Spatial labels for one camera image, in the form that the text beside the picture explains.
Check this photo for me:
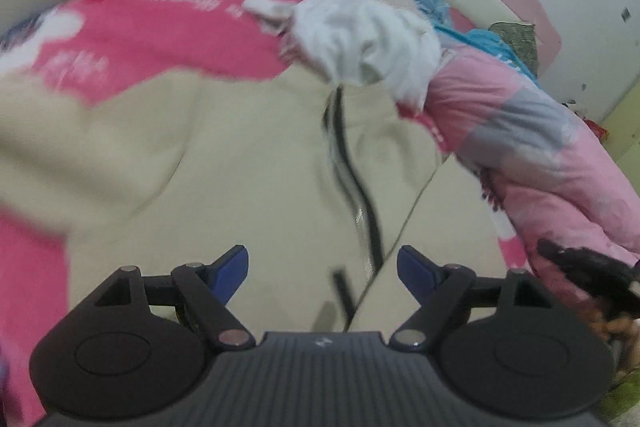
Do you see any pink floral blanket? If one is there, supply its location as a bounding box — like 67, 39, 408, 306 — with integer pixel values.
0, 0, 531, 413

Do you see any person's right hand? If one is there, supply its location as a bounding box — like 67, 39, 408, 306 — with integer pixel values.
582, 299, 640, 383

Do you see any beige zip jacket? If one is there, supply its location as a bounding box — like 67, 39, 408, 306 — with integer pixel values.
0, 67, 506, 348

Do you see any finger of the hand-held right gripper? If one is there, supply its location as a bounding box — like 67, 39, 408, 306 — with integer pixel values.
536, 238, 602, 294

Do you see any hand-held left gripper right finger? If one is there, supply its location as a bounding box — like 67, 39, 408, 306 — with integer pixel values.
389, 244, 548, 353

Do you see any green patterned pillow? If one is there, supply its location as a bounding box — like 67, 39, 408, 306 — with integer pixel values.
489, 21, 541, 75

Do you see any blue fleece blanket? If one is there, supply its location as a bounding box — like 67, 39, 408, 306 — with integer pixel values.
410, 0, 541, 80

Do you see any white garment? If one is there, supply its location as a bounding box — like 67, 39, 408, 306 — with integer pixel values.
242, 0, 443, 108

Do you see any red gift bag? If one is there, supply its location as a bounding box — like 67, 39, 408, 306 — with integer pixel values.
582, 119, 610, 142

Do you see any pink and grey quilt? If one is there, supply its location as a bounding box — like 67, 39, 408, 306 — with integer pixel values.
397, 47, 640, 323

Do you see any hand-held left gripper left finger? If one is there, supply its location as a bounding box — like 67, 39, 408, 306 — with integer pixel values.
95, 244, 254, 353

